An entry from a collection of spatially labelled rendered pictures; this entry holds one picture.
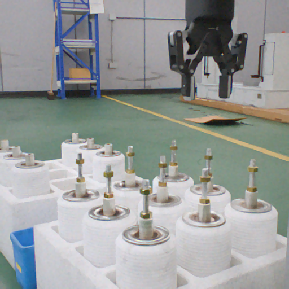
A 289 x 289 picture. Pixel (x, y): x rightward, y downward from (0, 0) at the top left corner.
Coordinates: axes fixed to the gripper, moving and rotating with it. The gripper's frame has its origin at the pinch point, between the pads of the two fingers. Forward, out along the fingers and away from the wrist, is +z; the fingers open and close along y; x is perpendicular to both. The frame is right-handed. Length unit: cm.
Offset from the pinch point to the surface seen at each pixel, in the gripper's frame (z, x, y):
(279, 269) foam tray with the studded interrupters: 31.0, 6.3, -11.7
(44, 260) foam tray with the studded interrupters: 34.3, -22.8, 22.2
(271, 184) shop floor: 47, -71, -87
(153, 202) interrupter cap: 21.5, -11.1, 3.8
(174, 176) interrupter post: 21.2, -23.8, -8.8
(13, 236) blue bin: 35, -40, 25
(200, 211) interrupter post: 20.2, 0.1, 1.0
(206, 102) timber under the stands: 42, -357, -261
